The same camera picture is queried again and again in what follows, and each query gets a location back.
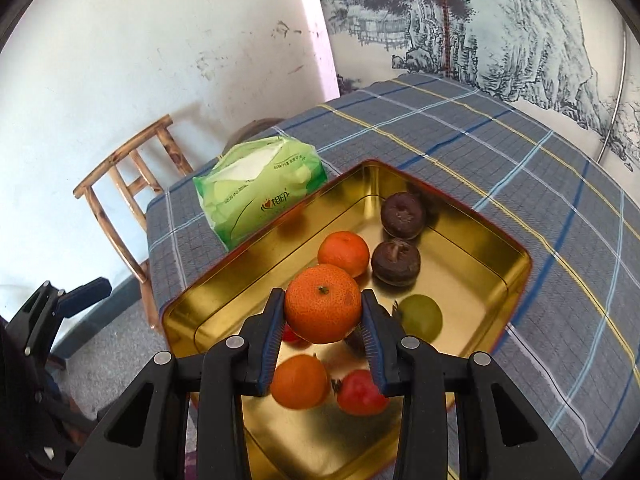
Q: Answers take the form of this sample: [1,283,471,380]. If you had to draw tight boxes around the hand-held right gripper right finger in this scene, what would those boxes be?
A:
[360,289,583,480]

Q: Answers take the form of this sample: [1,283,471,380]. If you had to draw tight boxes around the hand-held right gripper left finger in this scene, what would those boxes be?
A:
[62,287,287,480]

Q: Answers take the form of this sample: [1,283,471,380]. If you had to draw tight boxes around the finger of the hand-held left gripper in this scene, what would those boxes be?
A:
[52,276,113,318]
[7,281,66,356]

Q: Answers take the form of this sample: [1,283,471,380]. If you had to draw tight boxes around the small red tomato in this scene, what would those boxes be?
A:
[281,324,311,347]

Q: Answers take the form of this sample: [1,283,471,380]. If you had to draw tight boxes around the dark brown mangosteen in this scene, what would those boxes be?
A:
[371,239,422,287]
[342,327,368,353]
[380,191,427,240]

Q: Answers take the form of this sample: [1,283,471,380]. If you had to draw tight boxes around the large red tomato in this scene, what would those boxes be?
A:
[331,369,391,416]

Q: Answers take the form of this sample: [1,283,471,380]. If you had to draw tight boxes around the orange tangerine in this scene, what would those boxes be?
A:
[283,263,363,345]
[317,231,371,278]
[270,354,330,410]

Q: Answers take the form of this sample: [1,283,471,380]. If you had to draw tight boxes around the green round fruit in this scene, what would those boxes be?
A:
[395,294,444,341]

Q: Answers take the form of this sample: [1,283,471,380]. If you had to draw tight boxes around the red and gold tin box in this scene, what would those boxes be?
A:
[161,159,533,480]

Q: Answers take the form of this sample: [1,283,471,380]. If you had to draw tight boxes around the wooden chair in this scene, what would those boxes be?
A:
[72,114,196,331]

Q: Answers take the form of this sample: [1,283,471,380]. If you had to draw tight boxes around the green tissue pack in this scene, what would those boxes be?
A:
[192,135,329,252]

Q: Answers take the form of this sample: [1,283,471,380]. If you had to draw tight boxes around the brown round stool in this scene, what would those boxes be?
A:
[222,117,286,153]

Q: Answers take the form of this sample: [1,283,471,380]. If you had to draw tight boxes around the landscape painted wall panels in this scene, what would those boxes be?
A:
[310,0,640,171]

